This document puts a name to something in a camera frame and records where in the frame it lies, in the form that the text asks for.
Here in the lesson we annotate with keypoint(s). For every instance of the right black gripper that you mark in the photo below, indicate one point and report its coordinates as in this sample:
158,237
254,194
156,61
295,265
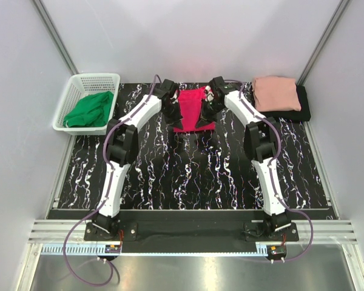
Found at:
204,113

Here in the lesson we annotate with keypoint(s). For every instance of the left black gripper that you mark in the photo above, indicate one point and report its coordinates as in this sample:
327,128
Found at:
176,117

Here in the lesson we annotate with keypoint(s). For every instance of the red t-shirt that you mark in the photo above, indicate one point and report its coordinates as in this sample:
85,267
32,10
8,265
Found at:
190,105

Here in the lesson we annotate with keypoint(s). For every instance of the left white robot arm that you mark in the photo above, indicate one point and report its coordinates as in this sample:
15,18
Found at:
121,148

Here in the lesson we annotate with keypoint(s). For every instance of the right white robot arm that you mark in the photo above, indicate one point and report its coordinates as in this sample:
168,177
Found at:
261,145

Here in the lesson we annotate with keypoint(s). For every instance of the folded pink t-shirt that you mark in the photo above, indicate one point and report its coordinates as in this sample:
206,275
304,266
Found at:
274,93

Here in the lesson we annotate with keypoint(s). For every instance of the green t-shirt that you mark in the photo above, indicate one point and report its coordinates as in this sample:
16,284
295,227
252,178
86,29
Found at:
90,111

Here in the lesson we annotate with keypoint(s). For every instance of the white plastic basket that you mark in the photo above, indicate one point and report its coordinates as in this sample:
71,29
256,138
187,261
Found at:
78,87

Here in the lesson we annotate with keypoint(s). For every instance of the folded black t-shirt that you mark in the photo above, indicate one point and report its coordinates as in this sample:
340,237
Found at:
304,115

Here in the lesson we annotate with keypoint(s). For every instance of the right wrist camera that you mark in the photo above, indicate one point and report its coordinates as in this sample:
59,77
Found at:
208,93

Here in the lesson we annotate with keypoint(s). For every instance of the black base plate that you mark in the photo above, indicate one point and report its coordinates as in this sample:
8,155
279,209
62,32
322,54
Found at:
190,232

